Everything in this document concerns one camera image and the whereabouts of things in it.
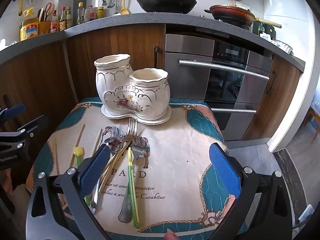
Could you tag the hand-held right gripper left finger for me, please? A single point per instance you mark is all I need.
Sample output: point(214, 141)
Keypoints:
point(96, 171)

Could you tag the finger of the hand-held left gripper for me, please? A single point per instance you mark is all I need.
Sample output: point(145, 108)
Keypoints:
point(15, 111)
point(30, 127)

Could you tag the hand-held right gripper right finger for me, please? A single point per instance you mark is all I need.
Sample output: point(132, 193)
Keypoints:
point(225, 170)

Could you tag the yellow green plastic spoon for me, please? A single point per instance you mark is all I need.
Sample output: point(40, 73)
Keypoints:
point(78, 152)

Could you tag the silver fork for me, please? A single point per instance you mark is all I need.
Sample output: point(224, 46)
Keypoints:
point(137, 151)

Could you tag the gold fork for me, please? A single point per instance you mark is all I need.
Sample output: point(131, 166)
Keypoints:
point(130, 136)

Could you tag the white floral ceramic utensil holder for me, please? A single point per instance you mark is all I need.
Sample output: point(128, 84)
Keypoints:
point(132, 92)

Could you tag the person's right hand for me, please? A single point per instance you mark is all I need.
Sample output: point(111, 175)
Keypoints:
point(171, 236)

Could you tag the small silver spoon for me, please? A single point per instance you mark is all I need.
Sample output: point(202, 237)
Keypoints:
point(111, 140)

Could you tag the wooden corner cabinet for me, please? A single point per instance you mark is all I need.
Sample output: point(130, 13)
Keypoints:
point(32, 80)

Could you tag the printed quilted table mat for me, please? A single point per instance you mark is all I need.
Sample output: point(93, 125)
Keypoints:
point(175, 160)

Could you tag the white ceramic holder tray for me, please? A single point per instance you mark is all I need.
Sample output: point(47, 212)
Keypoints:
point(150, 120)

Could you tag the yellow lidded jar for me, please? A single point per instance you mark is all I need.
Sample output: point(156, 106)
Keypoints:
point(28, 31)

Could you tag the wooden cabinet beside oven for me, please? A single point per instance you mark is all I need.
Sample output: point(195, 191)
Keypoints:
point(277, 100)

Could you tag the yellow knife holder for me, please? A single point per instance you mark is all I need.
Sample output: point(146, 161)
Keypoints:
point(45, 27)

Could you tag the yellow clip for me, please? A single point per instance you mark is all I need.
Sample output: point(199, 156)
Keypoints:
point(28, 13)

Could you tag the wooden stool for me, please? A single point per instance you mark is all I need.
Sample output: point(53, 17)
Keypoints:
point(312, 120)

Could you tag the stainless steel built-in oven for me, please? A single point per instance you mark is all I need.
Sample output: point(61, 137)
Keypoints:
point(190, 75)

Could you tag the dark soy sauce bottle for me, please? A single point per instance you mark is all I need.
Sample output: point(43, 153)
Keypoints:
point(63, 21)

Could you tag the yellow hanging long spoon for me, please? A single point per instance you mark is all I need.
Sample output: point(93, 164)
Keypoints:
point(21, 5)

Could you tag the green label bottle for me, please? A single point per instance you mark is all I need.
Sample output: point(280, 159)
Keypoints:
point(69, 17)

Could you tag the yellow cap oil bottle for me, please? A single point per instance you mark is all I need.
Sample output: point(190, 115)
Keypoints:
point(80, 16)

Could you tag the clear plastic jar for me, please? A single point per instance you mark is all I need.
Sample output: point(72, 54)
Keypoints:
point(90, 13)

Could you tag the small yellow jar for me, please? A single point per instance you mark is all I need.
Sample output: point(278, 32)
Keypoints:
point(100, 13)

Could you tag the white scalloped dish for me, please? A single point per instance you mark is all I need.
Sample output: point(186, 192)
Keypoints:
point(283, 46)

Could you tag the gas stove burner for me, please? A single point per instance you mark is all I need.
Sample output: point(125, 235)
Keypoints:
point(233, 23)

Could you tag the red frying pan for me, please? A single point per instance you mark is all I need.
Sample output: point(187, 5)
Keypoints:
point(230, 12)

